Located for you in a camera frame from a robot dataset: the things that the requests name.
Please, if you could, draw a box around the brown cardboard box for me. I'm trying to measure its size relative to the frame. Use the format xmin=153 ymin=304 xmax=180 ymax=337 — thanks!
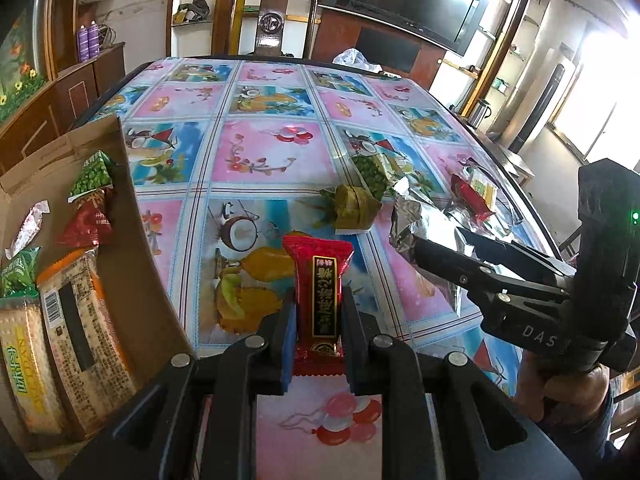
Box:
xmin=1 ymin=115 xmax=191 ymax=389

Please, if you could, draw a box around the red triangle snack packet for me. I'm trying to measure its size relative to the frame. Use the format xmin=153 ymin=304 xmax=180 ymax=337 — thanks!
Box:
xmin=56 ymin=188 xmax=113 ymax=248

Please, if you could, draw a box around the steel electric kettle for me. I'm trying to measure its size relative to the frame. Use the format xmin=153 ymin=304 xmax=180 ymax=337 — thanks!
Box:
xmin=468 ymin=99 xmax=492 ymax=129

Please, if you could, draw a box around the green pea triangle packet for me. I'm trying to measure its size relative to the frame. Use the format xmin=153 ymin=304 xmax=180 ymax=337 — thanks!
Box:
xmin=67 ymin=150 xmax=115 ymax=203

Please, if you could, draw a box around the colourful fruit print tablecloth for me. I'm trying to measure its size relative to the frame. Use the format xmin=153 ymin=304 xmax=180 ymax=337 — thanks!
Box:
xmin=81 ymin=58 xmax=558 ymax=479

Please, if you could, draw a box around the purple bottle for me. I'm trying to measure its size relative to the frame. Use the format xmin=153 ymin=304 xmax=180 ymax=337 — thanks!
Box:
xmin=76 ymin=25 xmax=90 ymax=63
xmin=88 ymin=21 xmax=100 ymax=58

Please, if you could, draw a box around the white floor air conditioner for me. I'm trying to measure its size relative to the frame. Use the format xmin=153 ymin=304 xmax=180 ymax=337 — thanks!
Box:
xmin=502 ymin=49 xmax=576 ymax=153

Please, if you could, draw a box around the purple bottle right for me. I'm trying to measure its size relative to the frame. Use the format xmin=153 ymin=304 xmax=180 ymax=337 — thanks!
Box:
xmin=88 ymin=21 xmax=100 ymax=58

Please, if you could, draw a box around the wooden chair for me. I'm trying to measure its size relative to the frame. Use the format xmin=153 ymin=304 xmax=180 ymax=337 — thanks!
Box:
xmin=252 ymin=0 xmax=324 ymax=58

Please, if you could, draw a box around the flower mural glass panel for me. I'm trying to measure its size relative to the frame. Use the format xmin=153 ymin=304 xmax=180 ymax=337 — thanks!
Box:
xmin=0 ymin=0 xmax=49 ymax=124

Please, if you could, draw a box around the Weidan cracker pack green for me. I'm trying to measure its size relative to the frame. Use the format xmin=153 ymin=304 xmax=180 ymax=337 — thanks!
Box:
xmin=1 ymin=296 xmax=66 ymax=436

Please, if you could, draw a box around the green pea bag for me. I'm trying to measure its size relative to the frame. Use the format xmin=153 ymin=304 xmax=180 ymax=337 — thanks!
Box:
xmin=350 ymin=154 xmax=399 ymax=200

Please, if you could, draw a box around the yellow green pea packet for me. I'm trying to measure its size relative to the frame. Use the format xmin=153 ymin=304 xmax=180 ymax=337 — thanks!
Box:
xmin=320 ymin=184 xmax=382 ymax=235

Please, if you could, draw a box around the purple bottle left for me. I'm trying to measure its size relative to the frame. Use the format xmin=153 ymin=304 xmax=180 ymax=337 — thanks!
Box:
xmin=76 ymin=25 xmax=90 ymax=63

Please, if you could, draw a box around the red rectangular candy bar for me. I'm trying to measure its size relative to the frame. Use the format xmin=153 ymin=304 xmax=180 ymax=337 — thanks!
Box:
xmin=282 ymin=235 xmax=354 ymax=376

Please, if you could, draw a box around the orange cracker pack back side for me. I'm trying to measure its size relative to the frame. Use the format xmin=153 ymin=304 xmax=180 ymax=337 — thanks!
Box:
xmin=36 ymin=248 xmax=137 ymax=438

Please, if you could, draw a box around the small green snack packet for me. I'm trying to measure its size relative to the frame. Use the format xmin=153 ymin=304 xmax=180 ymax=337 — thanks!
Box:
xmin=1 ymin=247 xmax=40 ymax=298

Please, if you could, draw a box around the wooden side cabinet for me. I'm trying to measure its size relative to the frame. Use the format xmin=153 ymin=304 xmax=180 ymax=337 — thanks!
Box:
xmin=0 ymin=42 xmax=126 ymax=174

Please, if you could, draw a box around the wooden side table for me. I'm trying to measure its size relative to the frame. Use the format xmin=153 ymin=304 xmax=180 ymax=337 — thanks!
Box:
xmin=464 ymin=124 xmax=535 ymax=188

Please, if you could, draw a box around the person's right hand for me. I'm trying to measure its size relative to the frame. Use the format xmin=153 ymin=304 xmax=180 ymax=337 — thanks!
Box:
xmin=513 ymin=351 xmax=610 ymax=428

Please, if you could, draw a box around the silver foil snack bag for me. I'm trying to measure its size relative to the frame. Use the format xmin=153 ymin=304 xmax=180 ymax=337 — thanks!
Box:
xmin=388 ymin=195 xmax=506 ymax=261

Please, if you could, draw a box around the white plastic bag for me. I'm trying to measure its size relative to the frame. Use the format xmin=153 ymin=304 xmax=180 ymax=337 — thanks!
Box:
xmin=332 ymin=48 xmax=384 ymax=74

